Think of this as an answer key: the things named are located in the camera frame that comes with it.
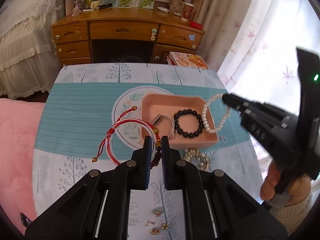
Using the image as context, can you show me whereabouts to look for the red braided cord bracelet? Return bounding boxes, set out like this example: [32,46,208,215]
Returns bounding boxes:
[91,106,163,168]

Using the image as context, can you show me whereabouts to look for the blue flower earring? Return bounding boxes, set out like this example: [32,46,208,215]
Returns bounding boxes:
[151,207,164,217]
[160,223,170,230]

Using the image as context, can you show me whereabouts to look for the floral white curtain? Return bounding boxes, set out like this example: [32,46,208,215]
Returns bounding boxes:
[195,0,320,170]

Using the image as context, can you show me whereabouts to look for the wooden desk with drawers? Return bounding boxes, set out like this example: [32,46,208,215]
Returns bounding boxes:
[52,8,204,66]

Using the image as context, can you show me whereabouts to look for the tree print tablecloth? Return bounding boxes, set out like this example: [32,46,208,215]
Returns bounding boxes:
[32,63,263,239]

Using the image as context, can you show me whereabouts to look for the pink open jewelry box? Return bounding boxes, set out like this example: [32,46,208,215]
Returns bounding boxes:
[141,93,220,150]

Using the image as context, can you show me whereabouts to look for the silver ring pink gem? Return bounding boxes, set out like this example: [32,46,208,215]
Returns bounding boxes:
[220,136,227,144]

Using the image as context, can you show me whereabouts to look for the gold leaf brooch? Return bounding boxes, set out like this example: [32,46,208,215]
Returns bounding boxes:
[183,149,210,171]

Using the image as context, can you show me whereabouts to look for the pink blanket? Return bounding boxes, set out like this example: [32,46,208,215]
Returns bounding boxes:
[1,99,44,234]

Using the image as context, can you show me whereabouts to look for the lace covered furniture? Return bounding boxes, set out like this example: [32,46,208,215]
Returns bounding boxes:
[1,0,65,99]

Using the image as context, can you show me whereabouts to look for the person's right hand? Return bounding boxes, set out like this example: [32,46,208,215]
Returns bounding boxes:
[260,160,311,205]

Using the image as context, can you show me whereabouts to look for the red box on desk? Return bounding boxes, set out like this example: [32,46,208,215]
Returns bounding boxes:
[189,21,203,30]

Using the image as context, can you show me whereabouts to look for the gold round pendant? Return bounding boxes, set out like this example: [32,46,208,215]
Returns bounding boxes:
[150,227,161,236]

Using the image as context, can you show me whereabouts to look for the black bead bracelet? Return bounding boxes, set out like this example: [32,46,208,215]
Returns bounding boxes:
[172,108,205,139]

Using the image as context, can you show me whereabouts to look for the silver ring red stone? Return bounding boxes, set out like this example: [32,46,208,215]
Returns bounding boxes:
[144,220,156,227]

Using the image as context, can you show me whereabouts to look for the pink strap smart watch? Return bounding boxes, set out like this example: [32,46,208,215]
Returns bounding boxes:
[151,114,175,139]

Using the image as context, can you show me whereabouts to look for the patterned paper cup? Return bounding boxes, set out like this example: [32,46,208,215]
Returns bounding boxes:
[181,2,194,22]

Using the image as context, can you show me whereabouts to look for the white pearl bracelet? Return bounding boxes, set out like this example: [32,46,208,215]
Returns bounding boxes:
[202,93,233,134]

